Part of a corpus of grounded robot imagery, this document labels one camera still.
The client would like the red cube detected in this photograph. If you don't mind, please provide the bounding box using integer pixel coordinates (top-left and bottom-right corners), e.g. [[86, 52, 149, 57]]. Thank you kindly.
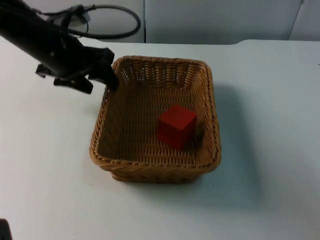
[[157, 104, 198, 151]]

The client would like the pale brown wicker basket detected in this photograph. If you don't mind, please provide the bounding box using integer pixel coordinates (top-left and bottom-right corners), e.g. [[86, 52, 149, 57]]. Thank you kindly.
[[88, 55, 223, 185]]

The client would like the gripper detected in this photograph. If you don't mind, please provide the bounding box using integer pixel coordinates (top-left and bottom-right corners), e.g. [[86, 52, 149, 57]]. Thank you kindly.
[[65, 39, 121, 91]]

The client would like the black cable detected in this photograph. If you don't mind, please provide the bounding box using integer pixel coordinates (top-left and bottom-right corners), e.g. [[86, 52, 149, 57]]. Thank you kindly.
[[34, 4, 142, 40]]

